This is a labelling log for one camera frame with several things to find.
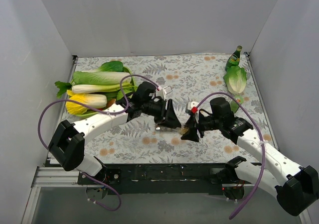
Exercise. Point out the toy round green cabbage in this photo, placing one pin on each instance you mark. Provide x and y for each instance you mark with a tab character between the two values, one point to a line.
120	94

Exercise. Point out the toy white celery stalk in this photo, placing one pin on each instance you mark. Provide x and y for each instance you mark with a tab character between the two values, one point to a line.
83	89

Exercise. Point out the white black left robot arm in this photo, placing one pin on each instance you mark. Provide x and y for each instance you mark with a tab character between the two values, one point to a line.
69	140

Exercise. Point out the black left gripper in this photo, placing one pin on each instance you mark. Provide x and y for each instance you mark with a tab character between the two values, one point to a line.
164	111

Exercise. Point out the toy yellow napa cabbage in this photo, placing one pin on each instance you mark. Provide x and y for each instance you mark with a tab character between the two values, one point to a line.
96	101

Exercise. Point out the green glass bottle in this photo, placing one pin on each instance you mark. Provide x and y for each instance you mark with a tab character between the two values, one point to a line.
234	59

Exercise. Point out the clear weekly pill organizer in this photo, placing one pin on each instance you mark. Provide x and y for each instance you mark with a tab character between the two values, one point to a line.
162	129

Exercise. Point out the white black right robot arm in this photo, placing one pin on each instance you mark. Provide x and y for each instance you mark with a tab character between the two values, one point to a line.
295	187

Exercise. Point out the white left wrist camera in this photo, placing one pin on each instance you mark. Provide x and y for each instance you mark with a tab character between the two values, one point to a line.
163	91

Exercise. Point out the clear pill bottle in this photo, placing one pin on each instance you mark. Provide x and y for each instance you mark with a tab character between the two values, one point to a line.
183	130

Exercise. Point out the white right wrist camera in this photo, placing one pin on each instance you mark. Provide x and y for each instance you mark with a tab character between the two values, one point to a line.
191	107

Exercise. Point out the floral table mat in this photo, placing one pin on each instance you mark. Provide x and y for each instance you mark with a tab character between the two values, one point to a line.
192	78

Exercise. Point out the toy brown mushroom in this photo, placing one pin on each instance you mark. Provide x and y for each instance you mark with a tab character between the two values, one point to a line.
110	102

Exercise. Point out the toy bok choy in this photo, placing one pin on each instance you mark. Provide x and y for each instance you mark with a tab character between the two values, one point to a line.
112	66

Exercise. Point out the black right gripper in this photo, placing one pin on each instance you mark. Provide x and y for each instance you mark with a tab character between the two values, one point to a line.
196	125

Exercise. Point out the toy green napa cabbage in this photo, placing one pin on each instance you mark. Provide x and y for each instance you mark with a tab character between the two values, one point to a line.
98	78

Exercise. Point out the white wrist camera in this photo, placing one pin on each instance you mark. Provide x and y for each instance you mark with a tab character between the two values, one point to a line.
163	91
191	107

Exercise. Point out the toy lettuce head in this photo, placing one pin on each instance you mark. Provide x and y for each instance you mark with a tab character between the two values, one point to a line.
235	79

